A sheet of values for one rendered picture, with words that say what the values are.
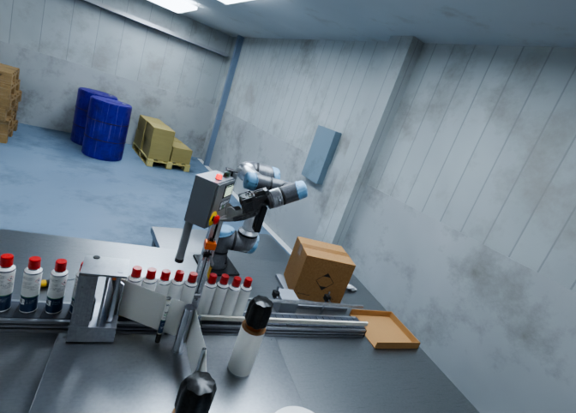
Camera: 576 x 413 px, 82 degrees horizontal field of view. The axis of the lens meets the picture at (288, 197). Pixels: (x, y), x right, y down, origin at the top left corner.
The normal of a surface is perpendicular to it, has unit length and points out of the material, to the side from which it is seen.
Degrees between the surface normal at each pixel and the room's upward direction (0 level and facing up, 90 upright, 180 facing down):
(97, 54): 90
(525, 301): 90
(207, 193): 90
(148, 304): 90
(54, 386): 0
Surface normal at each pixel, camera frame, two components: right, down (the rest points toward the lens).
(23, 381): 0.32, -0.92
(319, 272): 0.19, 0.32
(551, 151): -0.81, -0.12
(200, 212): -0.23, 0.18
